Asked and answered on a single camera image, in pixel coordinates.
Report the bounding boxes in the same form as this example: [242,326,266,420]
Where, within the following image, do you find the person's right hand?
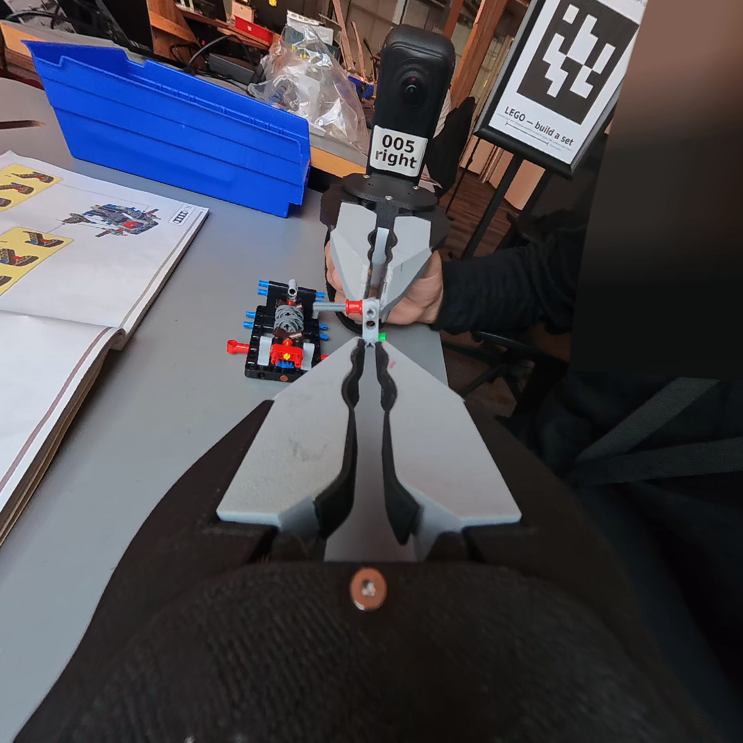
[324,241,445,337]

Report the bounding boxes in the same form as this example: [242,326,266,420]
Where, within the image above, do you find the black lego engine assembly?
[226,279,333,383]

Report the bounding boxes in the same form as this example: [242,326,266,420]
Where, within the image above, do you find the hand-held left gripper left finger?
[216,338,366,539]

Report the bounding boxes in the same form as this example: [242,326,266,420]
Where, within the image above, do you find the grey webbing strap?
[572,377,723,465]
[572,437,743,487]

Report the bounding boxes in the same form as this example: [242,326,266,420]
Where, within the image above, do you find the small grey lego subassembly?
[316,296,389,349]

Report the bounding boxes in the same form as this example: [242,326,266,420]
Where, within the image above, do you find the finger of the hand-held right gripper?
[331,202,379,310]
[374,215,434,315]

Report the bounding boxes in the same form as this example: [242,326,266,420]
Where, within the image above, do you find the wooden shelf unit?
[145,0,279,53]

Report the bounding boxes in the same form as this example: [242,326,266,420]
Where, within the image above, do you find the person's right forearm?
[432,223,587,337]

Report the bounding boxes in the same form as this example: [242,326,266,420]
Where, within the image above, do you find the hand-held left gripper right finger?
[374,340,523,561]

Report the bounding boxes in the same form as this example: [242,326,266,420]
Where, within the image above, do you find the clear plastic bag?
[248,23,372,146]

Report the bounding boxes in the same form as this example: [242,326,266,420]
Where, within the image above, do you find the open lego instruction booklet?
[0,150,210,546]

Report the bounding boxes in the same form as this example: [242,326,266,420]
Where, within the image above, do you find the marker sign on black stand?
[461,0,650,262]

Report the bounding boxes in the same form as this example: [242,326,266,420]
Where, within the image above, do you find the blue plastic bin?
[22,39,311,219]

